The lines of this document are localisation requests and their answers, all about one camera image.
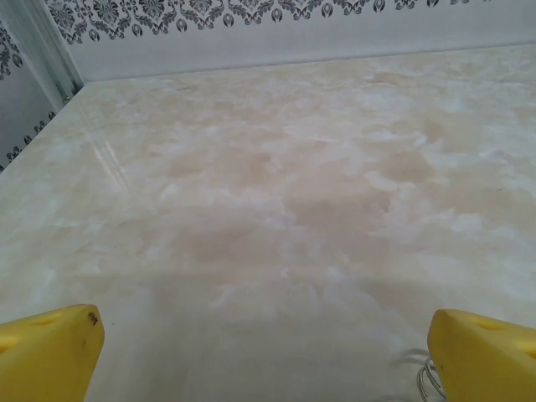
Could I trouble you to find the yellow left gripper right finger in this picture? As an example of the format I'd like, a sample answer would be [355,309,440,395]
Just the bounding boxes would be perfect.
[426,308,536,402]

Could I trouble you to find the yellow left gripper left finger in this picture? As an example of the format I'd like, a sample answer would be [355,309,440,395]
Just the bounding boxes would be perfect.
[0,304,106,402]

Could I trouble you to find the silver keyring chain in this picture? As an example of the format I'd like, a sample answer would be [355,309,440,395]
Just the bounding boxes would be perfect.
[391,347,448,402]

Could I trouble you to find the aluminium frame post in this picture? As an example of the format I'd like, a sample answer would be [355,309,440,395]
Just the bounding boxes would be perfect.
[0,0,88,104]

